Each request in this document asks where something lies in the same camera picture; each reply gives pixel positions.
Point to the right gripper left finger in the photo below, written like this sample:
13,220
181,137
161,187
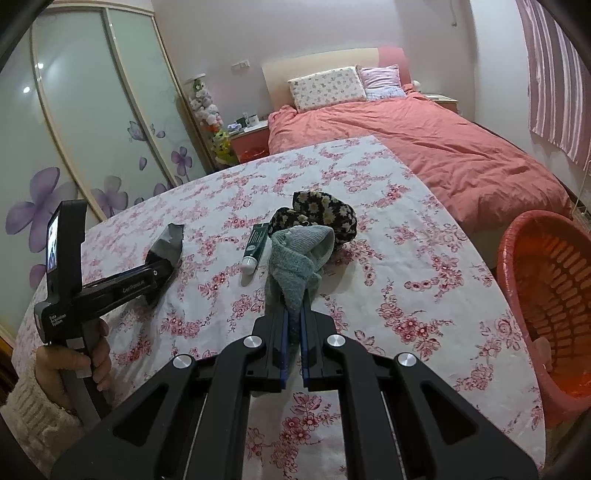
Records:
191,413

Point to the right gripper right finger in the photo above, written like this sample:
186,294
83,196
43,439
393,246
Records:
400,420

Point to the dark plastic wrapper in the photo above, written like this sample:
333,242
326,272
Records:
163,258

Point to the green toothpaste tube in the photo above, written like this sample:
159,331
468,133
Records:
254,248

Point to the light green sock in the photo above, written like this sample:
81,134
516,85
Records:
297,257

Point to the red plastic laundry basket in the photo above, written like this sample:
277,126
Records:
543,269

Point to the black floral cloth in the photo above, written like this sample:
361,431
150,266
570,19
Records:
311,208

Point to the knit sweater forearm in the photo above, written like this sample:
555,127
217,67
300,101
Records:
42,429

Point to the person left hand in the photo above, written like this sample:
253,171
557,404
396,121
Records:
51,360

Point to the floral tablecloth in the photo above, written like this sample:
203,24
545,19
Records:
189,421

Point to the sliding wardrobe with flowers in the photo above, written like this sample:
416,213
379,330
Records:
90,108

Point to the hanging plush toys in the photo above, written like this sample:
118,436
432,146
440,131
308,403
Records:
210,122

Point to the left red nightstand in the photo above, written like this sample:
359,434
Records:
252,143

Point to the white mug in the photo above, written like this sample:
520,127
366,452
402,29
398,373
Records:
252,120

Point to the pink bed duvet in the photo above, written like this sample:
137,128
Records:
483,180

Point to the cream pink headboard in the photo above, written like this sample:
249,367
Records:
278,72

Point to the right bedside nightstand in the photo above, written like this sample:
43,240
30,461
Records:
444,101

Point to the striped pink pillow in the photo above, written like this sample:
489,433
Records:
381,83

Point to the floral white pillow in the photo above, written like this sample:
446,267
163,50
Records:
326,88

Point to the pink striped curtain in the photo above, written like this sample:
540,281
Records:
559,85

